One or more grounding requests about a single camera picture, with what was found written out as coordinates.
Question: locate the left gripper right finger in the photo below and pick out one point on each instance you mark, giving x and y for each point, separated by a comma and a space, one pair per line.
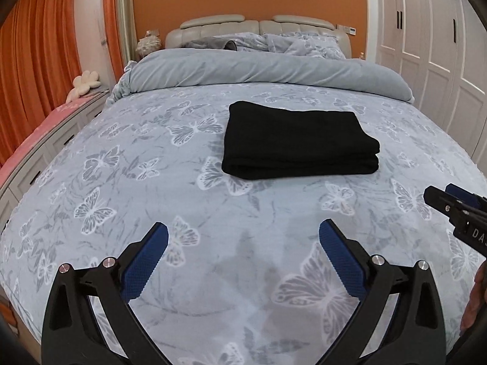
416, 332

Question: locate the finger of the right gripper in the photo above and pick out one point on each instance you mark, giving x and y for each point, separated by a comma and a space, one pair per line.
466, 202
439, 200

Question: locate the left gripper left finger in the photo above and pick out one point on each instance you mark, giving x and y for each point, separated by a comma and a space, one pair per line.
71, 333

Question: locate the black pants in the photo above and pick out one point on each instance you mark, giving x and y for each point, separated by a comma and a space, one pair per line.
270, 143

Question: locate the person right hand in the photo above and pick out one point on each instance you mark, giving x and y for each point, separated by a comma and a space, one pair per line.
476, 301

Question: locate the pink topped bedside bench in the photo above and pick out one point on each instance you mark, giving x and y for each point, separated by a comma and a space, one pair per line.
32, 157

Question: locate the butterfly patterned bed sheet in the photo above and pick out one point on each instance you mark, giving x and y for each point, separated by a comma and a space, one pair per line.
244, 280

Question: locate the white wardrobe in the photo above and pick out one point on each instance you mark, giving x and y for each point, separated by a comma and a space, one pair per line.
439, 49

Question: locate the butterfly patterned pillow right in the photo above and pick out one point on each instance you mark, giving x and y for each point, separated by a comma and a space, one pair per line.
305, 44

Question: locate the butterfly patterned pillow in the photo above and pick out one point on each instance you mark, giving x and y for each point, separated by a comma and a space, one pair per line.
245, 41
305, 44

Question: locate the cream flower plush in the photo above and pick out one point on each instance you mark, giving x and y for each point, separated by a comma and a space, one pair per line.
82, 85

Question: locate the butterfly patterned pillow left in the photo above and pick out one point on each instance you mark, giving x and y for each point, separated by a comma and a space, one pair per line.
245, 41

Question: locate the orange curtain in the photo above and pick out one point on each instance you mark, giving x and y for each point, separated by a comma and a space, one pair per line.
39, 59

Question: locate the grey folded duvet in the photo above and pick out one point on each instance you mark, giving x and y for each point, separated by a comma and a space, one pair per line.
192, 67

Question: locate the fluffy white plush toy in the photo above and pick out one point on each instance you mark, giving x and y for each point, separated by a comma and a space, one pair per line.
148, 44

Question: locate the beige padded headboard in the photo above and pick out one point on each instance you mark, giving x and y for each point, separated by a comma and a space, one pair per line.
220, 25

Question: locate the narrow orange curtain strip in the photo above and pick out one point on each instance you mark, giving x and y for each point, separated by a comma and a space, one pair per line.
113, 38

